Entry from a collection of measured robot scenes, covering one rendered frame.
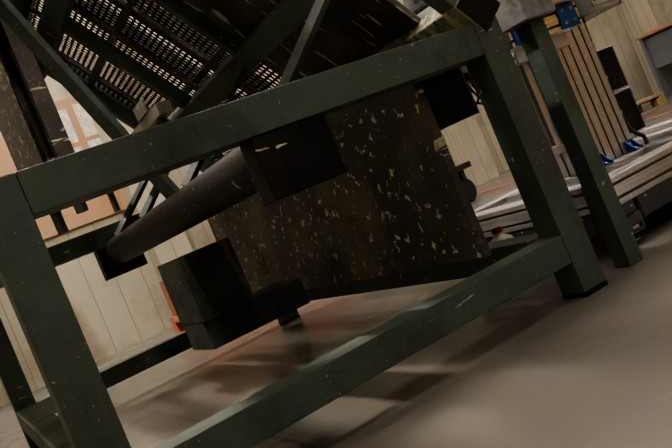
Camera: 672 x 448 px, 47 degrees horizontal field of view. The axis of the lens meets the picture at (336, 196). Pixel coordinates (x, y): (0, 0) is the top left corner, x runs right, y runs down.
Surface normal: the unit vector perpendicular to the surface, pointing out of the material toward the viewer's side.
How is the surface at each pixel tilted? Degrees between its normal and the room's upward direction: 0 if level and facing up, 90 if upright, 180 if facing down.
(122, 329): 90
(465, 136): 90
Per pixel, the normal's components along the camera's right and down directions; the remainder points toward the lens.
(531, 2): 0.44, -0.18
